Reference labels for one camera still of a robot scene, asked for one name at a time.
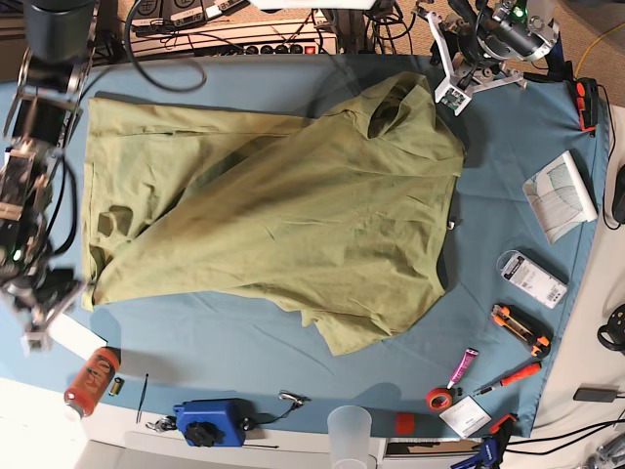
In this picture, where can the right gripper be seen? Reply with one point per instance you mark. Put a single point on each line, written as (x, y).
(39, 298)

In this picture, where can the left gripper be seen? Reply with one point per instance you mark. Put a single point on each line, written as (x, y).
(467, 67)

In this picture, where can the olive green t-shirt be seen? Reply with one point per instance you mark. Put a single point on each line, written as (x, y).
(340, 218)

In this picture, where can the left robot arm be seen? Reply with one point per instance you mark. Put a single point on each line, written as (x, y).
(482, 46)

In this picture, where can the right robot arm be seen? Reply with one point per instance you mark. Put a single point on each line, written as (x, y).
(45, 109)

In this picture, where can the white paper card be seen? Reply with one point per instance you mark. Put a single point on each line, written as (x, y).
(77, 338)

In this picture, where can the small yellow black battery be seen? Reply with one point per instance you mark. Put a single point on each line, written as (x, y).
(116, 386)

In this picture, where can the black orange tool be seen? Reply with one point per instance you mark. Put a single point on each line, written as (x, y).
(586, 96)

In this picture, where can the leaf pattern notebook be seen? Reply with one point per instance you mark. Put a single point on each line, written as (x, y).
(559, 198)

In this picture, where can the black tweezers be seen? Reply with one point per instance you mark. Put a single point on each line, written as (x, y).
(142, 400)

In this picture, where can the white power strip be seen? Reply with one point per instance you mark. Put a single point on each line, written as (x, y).
(298, 36)

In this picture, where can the clear plastic screw box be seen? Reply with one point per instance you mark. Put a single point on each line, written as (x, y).
(520, 271)

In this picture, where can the blue plastic box device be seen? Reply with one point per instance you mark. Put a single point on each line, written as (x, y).
(212, 423)

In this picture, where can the orange black utility knife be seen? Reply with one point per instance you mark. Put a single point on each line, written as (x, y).
(531, 332)

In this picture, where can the pink glue tube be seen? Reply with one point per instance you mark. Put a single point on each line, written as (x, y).
(468, 357)

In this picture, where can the blue table cloth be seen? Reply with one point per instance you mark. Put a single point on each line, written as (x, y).
(210, 345)

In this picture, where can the silver carabiner clip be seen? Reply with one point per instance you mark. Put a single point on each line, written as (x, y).
(295, 399)

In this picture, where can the red tape roll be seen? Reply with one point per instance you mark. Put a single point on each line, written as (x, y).
(440, 399)

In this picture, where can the white square packet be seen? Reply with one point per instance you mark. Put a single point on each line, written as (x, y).
(465, 418)

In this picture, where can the translucent plastic cup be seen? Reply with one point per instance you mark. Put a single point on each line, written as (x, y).
(349, 428)

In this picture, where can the red plastic block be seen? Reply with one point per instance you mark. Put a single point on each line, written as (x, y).
(405, 423)

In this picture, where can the blue black clamp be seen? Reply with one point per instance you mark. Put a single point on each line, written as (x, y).
(491, 450)

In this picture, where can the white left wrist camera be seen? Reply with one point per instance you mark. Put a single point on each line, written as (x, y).
(452, 97)

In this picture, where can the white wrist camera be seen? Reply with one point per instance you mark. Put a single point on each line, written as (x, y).
(35, 342)
(452, 97)

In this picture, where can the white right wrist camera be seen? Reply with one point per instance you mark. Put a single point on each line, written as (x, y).
(35, 342)

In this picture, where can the orange handle screwdriver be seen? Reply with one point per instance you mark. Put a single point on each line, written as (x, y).
(516, 376)

